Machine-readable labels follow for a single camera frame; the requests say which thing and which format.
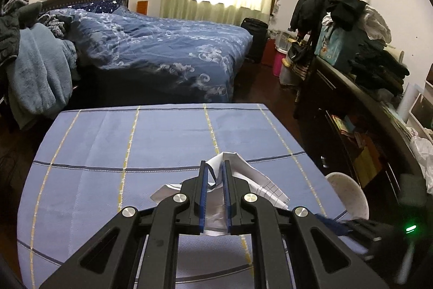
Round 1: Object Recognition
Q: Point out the dark wooden sideboard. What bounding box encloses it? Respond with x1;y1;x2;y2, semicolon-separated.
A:
294;58;423;223

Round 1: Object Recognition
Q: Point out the pile of dark clothes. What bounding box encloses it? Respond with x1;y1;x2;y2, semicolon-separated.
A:
329;0;409;96

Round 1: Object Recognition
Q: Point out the white paper trash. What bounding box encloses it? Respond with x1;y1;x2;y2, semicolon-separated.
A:
150;152;288;242

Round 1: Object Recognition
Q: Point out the black coat on rack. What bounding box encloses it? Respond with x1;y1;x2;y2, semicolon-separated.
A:
289;0;332;34

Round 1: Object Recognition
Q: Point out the teal cartoon bag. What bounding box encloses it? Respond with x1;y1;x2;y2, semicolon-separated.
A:
314;24;346;65

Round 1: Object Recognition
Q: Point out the orange bedside box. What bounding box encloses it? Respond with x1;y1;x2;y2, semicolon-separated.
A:
136;1;148;15

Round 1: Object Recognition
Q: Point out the dark blue patterned duvet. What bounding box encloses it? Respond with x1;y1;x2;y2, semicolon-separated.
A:
49;7;252;106

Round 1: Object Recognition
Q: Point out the dark jacket on chair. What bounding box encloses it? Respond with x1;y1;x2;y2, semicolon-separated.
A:
1;0;42;68

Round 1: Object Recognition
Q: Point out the dark blue snack wrapper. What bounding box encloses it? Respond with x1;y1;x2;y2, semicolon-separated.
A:
316;213;349;236

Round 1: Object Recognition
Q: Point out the light blue fleece blanket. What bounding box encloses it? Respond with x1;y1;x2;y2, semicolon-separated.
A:
6;24;77;128

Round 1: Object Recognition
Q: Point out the black suitcase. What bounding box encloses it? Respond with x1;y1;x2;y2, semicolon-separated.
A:
241;18;269;63

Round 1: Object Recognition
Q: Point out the white speckled trash bin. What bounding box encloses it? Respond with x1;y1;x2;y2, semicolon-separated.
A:
326;172;369;219

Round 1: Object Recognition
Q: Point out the light blue checked tablecloth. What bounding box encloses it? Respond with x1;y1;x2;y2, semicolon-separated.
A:
17;103;351;288

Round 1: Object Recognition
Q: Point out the pink plastic bin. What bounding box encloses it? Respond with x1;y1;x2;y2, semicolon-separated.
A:
272;51;286;77

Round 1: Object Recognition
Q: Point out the white plastic bag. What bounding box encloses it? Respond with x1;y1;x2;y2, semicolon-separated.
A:
409;136;433;195

